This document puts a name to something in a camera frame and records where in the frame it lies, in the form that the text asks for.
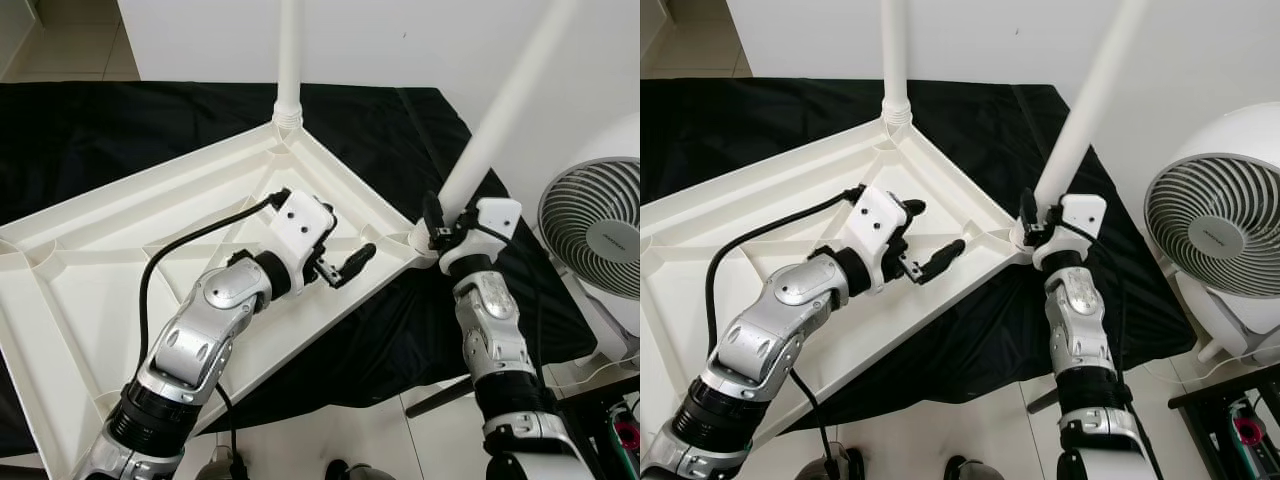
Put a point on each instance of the white plastic table leg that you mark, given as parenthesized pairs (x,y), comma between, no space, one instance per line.
(289,50)
(894,50)
(510,100)
(1095,100)

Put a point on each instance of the white plastic table top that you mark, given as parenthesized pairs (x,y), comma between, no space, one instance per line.
(690,290)
(80,290)

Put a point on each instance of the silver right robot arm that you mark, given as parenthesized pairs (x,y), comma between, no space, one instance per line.
(1080,310)
(490,320)

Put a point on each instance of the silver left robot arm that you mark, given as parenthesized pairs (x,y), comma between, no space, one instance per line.
(770,330)
(200,340)

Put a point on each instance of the black tablecloth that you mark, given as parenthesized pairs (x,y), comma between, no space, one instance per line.
(1000,330)
(400,330)

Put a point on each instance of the white round fan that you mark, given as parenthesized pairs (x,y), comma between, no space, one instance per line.
(595,235)
(1210,235)

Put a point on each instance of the black metal table leg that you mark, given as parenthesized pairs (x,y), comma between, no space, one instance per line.
(1042,399)
(440,397)

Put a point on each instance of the grey right robot foot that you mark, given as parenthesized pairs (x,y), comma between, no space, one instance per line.
(360,472)
(972,471)

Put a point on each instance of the grey robot foot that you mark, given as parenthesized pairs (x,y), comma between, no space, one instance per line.
(972,471)
(222,467)
(842,466)
(360,472)

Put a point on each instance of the grey left robot foot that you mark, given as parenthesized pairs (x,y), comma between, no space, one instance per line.
(842,466)
(222,467)

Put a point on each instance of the black shelf rack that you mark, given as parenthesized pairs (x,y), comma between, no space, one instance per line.
(590,410)
(1200,405)

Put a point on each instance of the pink hair dryer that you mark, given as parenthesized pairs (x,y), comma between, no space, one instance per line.
(626,435)
(1250,428)

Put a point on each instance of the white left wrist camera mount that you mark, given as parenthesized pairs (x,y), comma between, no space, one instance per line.
(300,225)
(875,220)

